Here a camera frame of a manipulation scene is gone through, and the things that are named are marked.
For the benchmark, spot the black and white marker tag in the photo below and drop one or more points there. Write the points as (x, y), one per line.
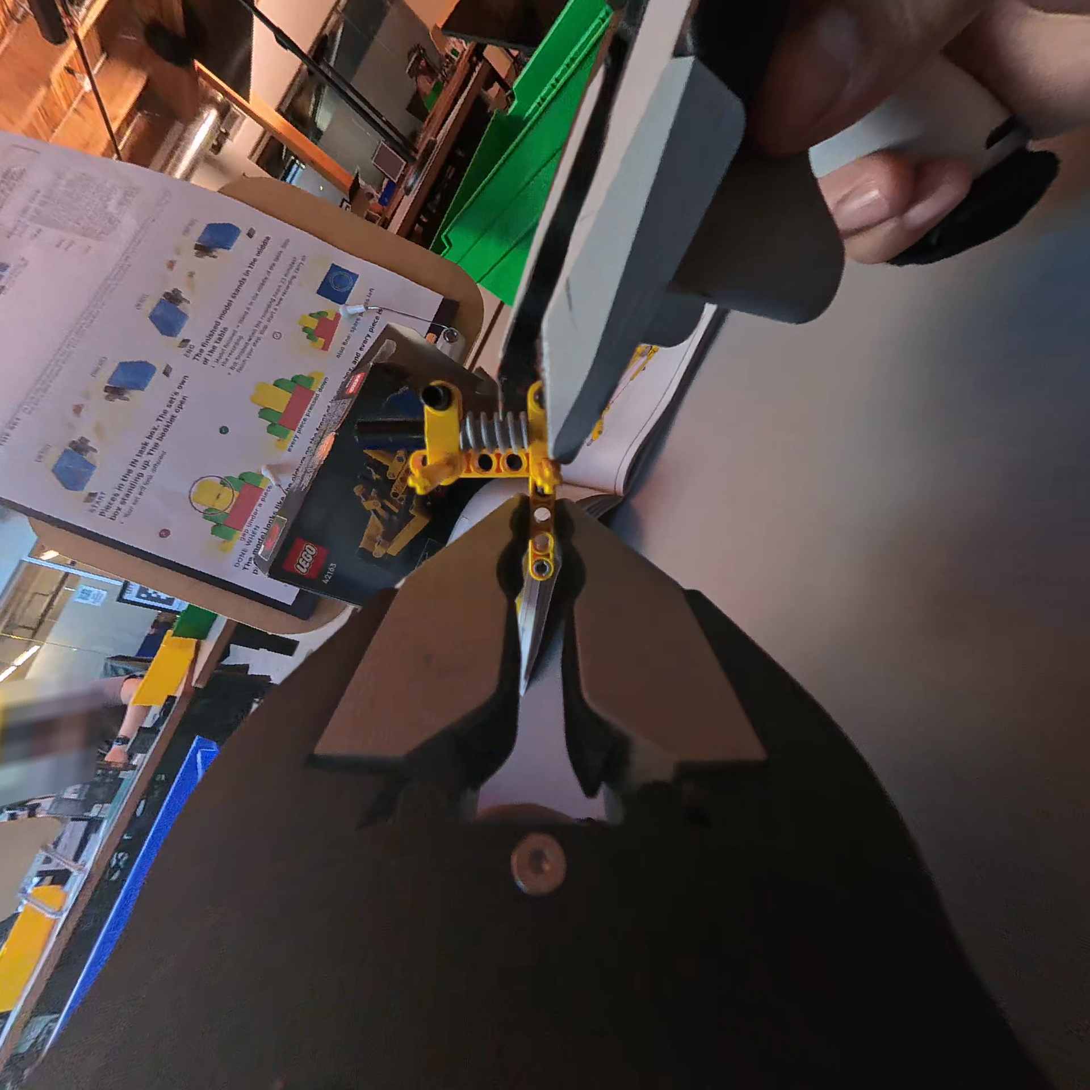
(149, 594)

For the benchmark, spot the small green bin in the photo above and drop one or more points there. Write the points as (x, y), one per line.
(196, 622)

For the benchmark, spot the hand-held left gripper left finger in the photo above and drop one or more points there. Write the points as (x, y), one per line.
(426, 664)

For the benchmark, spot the green plastic bin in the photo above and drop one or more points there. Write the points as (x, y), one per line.
(519, 187)

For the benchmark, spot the yellow plastic bin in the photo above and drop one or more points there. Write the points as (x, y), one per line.
(34, 945)
(162, 673)

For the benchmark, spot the yellow lego assembly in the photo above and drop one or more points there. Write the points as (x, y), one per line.
(441, 430)

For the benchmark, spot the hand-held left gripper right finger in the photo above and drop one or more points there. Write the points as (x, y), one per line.
(656, 681)

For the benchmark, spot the instruction poster board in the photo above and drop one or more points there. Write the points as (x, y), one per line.
(128, 323)

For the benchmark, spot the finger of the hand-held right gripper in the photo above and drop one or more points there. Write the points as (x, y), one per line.
(643, 30)
(630, 238)

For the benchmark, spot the black lego set box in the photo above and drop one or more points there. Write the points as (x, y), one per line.
(358, 502)

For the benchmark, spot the lego instruction booklet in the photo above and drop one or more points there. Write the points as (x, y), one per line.
(626, 460)

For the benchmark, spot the person's right hand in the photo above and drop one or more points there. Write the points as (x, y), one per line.
(851, 68)

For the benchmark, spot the blue plastic bin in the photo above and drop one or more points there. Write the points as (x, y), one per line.
(145, 851)

